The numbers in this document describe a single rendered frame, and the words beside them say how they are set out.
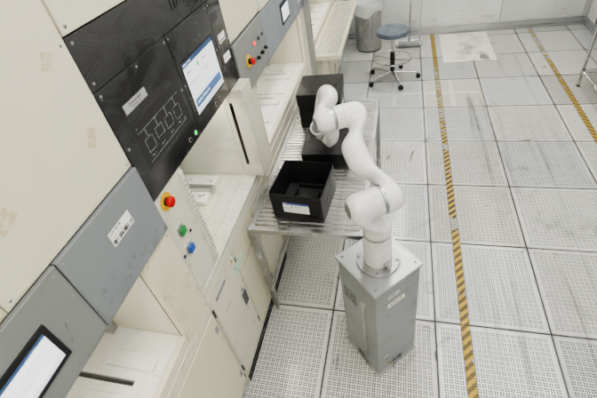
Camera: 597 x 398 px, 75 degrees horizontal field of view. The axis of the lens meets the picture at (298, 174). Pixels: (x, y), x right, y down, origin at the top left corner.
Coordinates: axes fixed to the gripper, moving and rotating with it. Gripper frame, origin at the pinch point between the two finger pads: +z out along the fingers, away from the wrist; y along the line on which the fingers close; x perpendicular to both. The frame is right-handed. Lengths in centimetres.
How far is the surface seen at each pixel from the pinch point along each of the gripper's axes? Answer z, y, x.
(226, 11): -67, 37, -48
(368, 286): -57, -28, 74
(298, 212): -35, 8, 44
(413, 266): -49, -47, 66
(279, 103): 33, 40, -31
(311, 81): 25, 16, -43
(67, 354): -145, 38, 77
